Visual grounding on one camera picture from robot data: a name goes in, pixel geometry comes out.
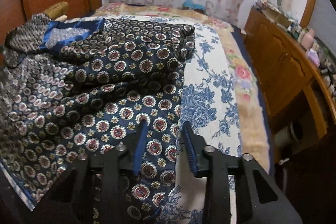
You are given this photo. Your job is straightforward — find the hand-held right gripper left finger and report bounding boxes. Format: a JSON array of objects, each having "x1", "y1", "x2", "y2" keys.
[{"x1": 45, "y1": 123, "x2": 150, "y2": 224}]

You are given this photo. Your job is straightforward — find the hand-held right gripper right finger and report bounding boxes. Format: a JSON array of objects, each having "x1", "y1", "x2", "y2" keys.
[{"x1": 182, "y1": 122, "x2": 302, "y2": 224}]

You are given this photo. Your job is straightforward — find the patterned satin pajama top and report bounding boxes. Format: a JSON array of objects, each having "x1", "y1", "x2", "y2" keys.
[{"x1": 0, "y1": 13, "x2": 196, "y2": 220}]

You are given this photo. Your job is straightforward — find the pink floral bedsheet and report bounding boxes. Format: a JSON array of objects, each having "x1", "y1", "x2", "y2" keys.
[{"x1": 94, "y1": 2, "x2": 271, "y2": 169}]

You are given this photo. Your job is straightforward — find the wooden sideboard cabinet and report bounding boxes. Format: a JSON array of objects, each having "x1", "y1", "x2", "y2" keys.
[{"x1": 244, "y1": 7, "x2": 336, "y2": 140}]

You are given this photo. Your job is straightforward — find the purple soft pouch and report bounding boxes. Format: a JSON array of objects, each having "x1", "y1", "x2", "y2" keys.
[{"x1": 308, "y1": 49, "x2": 321, "y2": 67}]

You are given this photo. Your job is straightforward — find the gold patterned pillow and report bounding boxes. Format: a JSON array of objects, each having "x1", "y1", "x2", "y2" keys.
[{"x1": 43, "y1": 1, "x2": 69, "y2": 21}]

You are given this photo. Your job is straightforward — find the pink thermos flask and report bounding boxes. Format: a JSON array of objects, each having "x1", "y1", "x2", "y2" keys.
[{"x1": 301, "y1": 28, "x2": 315, "y2": 50}]

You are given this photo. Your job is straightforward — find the grey window blind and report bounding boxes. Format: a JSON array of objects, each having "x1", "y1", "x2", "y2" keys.
[{"x1": 312, "y1": 0, "x2": 336, "y2": 38}]

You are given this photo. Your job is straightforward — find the wooden window frame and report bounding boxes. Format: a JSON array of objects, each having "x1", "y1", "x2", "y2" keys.
[{"x1": 299, "y1": 0, "x2": 319, "y2": 29}]

